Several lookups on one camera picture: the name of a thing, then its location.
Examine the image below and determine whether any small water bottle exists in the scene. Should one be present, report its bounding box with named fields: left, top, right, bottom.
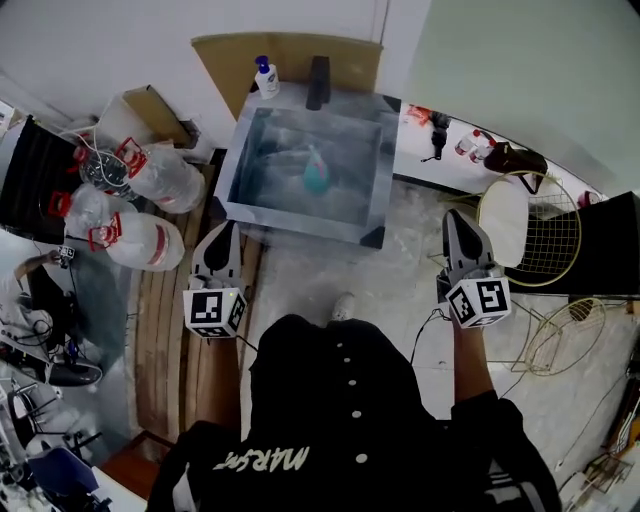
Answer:
left=468, top=134, right=499, bottom=165
left=453, top=130, right=482, bottom=155

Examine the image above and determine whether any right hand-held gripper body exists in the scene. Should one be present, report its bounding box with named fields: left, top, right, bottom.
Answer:
left=437, top=260, right=512, bottom=330

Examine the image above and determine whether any black bag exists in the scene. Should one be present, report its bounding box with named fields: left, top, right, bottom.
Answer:
left=483, top=141, right=549, bottom=196

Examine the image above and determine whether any white pump soap bottle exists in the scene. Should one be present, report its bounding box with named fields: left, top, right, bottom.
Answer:
left=253, top=54, right=280, bottom=100

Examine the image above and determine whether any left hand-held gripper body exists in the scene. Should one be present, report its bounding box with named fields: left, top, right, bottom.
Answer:
left=182, top=273, right=250, bottom=341

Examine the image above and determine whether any stainless steel sink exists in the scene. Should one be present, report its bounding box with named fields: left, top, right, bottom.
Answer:
left=212, top=91, right=403, bottom=250

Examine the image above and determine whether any black umbrella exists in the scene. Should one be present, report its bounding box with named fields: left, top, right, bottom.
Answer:
left=422, top=112, right=453, bottom=162

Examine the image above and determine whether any blue office chair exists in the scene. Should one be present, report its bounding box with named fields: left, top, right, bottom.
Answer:
left=27, top=446, right=101, bottom=506

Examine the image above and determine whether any person's black jacket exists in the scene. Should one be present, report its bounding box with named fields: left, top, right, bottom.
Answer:
left=147, top=313, right=564, bottom=512

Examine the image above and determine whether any person's left forearm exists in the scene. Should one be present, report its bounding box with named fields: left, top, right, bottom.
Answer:
left=197, top=333, right=246, bottom=431

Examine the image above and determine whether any wooden plank pallet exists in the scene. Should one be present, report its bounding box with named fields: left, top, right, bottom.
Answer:
left=134, top=164, right=266, bottom=444

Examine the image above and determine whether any teal round plastic object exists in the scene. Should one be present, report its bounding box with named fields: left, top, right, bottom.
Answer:
left=303, top=144, right=331, bottom=195

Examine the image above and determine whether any small cardboard box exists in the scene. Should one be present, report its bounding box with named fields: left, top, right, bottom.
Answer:
left=122, top=84, right=194, bottom=149

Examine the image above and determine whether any red plastic bag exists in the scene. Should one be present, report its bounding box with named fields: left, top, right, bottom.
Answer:
left=405, top=104, right=432, bottom=129

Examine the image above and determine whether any wide grey roller blind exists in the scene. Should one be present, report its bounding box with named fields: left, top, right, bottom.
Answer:
left=399, top=0, right=640, bottom=199

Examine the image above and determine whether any black faucet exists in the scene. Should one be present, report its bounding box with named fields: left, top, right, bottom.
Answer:
left=305, top=55, right=331, bottom=112

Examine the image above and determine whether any clear plastic water jug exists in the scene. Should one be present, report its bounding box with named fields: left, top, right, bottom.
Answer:
left=73, top=144, right=136, bottom=195
left=88, top=212, right=186, bottom=273
left=48, top=183, right=139, bottom=239
left=117, top=137, right=207, bottom=215

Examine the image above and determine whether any person's right forearm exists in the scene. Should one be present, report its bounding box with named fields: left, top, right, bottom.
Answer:
left=451, top=319, right=501, bottom=404

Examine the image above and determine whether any black ribbed cabinet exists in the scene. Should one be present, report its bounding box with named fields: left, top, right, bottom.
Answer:
left=0, top=117, right=81, bottom=246

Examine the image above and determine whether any dark grey rounded device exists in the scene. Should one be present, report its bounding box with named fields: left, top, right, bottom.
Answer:
left=47, top=362, right=104, bottom=387

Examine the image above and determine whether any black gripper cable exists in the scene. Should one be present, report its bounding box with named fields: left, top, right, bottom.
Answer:
left=409, top=308, right=454, bottom=366

